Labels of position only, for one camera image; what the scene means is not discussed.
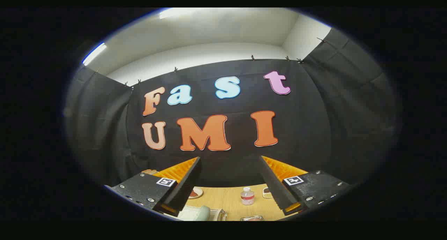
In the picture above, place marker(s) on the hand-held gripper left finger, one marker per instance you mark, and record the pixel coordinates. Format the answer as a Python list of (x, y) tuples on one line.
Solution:
[(187, 184)]

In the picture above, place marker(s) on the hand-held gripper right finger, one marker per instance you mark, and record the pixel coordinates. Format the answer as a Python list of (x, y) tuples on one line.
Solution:
[(274, 186)]

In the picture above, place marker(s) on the pale green plate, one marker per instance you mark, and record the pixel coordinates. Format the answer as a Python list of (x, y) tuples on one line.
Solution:
[(195, 214)]

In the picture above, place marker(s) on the beige plate with meat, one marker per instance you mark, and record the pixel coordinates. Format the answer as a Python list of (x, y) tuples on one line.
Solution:
[(196, 193)]

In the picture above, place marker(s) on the white divided snack tray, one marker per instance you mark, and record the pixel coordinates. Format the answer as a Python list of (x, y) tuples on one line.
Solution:
[(266, 193)]

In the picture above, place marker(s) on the clear bottle with red label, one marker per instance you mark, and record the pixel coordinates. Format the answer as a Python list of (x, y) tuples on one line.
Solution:
[(247, 196)]

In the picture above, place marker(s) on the ceiling light strip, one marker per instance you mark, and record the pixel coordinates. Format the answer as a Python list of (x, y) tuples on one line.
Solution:
[(94, 53)]

